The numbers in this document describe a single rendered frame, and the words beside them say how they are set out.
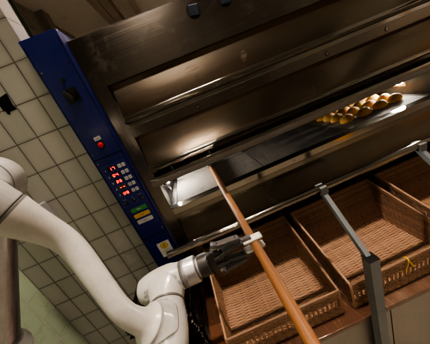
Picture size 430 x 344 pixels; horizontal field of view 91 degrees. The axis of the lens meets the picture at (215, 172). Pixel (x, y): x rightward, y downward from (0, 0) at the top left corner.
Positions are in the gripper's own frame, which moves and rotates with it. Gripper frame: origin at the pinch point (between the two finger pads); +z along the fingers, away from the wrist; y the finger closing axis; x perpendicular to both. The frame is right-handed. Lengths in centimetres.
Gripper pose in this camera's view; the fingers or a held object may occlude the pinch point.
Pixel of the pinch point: (253, 242)
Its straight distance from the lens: 77.3
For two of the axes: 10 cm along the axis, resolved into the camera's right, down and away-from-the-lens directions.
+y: 3.6, 8.7, 3.4
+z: 9.2, -3.9, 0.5
